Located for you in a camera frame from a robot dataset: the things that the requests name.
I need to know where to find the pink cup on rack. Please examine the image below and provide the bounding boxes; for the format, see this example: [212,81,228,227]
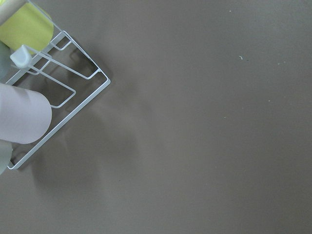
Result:
[0,84,52,144]

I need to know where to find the white wire cup rack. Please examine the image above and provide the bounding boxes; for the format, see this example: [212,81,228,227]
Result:
[4,0,111,170]

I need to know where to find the yellow cup on rack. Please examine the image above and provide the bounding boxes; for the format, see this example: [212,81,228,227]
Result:
[0,0,54,51]

